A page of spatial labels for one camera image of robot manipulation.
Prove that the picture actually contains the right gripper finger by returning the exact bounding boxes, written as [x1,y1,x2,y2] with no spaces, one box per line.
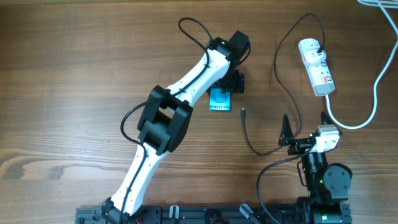
[320,111,333,125]
[279,114,294,144]

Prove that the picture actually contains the blue screen smartphone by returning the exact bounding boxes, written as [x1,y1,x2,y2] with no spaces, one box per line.
[209,88,231,111]

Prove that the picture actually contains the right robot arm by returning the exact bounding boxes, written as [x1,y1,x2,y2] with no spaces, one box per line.
[278,112,353,224]

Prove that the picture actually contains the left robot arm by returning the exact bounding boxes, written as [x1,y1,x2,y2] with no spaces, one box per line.
[101,31,251,223]

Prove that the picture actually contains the white charger adapter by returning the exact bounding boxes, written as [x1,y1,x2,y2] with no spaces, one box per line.
[302,49,326,67]

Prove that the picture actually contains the white power strip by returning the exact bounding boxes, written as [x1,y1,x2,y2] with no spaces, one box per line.
[298,38,336,96]

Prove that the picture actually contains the white power strip cord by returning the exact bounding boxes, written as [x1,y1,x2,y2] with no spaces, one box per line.
[325,2,398,130]

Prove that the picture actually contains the black charging cable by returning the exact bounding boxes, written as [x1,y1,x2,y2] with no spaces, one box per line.
[241,12,326,156]

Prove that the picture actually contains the white cables at corner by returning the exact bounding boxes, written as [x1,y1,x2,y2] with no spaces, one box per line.
[356,0,398,9]

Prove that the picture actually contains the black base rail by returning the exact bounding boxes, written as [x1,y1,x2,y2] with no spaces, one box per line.
[75,203,352,224]

